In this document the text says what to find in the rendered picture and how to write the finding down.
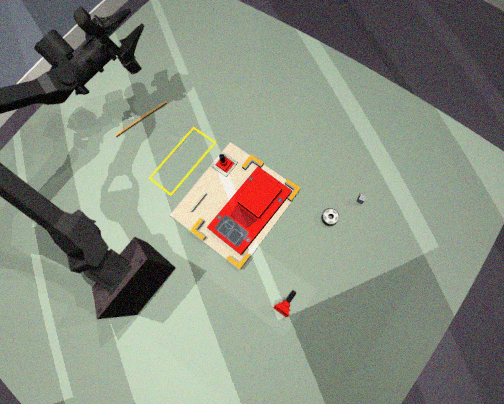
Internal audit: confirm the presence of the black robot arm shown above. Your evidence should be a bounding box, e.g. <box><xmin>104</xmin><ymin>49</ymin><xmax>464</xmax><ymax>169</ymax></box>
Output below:
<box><xmin>0</xmin><ymin>30</ymin><xmax>132</xmax><ymax>295</ymax></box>

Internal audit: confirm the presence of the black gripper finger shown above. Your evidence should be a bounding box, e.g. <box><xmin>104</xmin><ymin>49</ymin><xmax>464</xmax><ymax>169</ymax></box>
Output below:
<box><xmin>120</xmin><ymin>24</ymin><xmax>145</xmax><ymax>59</ymax></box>
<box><xmin>94</xmin><ymin>9</ymin><xmax>131</xmax><ymax>35</ymax></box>

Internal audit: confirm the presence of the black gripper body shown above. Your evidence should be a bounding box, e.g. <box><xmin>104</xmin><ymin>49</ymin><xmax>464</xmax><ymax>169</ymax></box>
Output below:
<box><xmin>73</xmin><ymin>6</ymin><xmax>141</xmax><ymax>74</ymax></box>

